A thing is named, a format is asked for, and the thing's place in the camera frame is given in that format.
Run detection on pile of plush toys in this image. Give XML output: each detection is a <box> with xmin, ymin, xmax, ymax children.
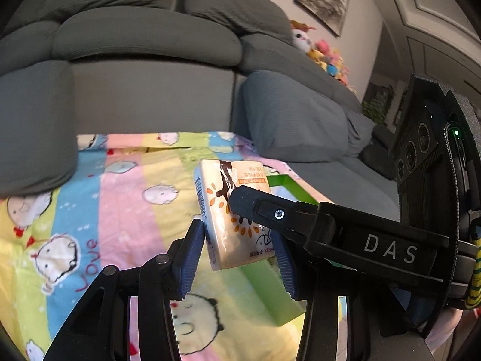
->
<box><xmin>289</xmin><ymin>20</ymin><xmax>350</xmax><ymax>87</ymax></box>

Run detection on pastel striped printed blanket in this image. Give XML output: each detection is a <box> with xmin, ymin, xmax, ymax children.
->
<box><xmin>0</xmin><ymin>131</ymin><xmax>350</xmax><ymax>361</ymax></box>

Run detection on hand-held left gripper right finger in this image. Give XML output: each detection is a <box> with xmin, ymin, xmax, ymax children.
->
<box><xmin>272</xmin><ymin>232</ymin><xmax>444</xmax><ymax>361</ymax></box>

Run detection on braided black cable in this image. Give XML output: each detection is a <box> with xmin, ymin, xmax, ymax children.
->
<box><xmin>421</xmin><ymin>122</ymin><xmax>474</xmax><ymax>343</ymax></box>

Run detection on person's right forearm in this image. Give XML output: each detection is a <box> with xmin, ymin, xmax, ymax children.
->
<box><xmin>428</xmin><ymin>308</ymin><xmax>464</xmax><ymax>352</ymax></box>

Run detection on yellow green striped strap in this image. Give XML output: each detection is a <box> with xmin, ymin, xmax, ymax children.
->
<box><xmin>464</xmin><ymin>233</ymin><xmax>481</xmax><ymax>309</ymax></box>

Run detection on dark grey cushion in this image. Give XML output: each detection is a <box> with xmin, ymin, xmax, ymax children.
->
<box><xmin>360</xmin><ymin>124</ymin><xmax>400</xmax><ymax>187</ymax></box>

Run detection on grey loose cushion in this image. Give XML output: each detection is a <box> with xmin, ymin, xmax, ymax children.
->
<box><xmin>240</xmin><ymin>71</ymin><xmax>374</xmax><ymax>163</ymax></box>

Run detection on potted green plant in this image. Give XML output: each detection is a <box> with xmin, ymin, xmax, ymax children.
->
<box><xmin>361</xmin><ymin>85</ymin><xmax>395</xmax><ymax>125</ymax></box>

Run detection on green cardboard box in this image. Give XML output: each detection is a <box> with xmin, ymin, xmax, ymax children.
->
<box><xmin>240</xmin><ymin>174</ymin><xmax>335</xmax><ymax>327</ymax></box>

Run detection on grey sofa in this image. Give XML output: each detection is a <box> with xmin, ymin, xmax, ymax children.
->
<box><xmin>0</xmin><ymin>0</ymin><xmax>414</xmax><ymax>234</ymax></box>

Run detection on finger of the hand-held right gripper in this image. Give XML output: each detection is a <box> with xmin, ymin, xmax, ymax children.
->
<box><xmin>226</xmin><ymin>185</ymin><xmax>321</xmax><ymax>249</ymax></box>

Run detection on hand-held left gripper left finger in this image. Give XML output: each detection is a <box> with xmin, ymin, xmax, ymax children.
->
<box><xmin>44</xmin><ymin>218</ymin><xmax>205</xmax><ymax>361</ymax></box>

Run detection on orange white tissue packet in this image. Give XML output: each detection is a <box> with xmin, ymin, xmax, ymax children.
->
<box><xmin>193</xmin><ymin>159</ymin><xmax>277</xmax><ymax>271</ymax></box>

